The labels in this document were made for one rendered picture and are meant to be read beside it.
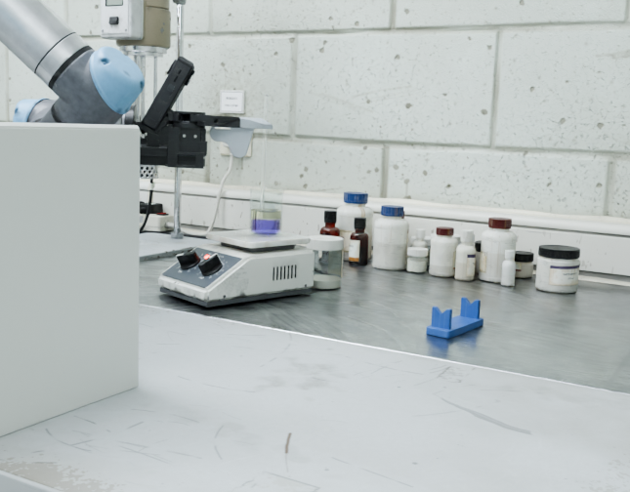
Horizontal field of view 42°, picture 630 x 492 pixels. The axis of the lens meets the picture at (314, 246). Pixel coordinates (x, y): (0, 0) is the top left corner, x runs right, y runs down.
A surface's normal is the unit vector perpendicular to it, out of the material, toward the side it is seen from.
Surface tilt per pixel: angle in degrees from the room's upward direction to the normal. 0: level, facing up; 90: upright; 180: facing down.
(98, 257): 90
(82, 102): 104
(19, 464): 0
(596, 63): 90
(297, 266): 90
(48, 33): 72
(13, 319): 90
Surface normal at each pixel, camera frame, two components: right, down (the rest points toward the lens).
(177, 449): 0.04, -0.99
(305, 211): -0.50, 0.11
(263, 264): 0.66, 0.14
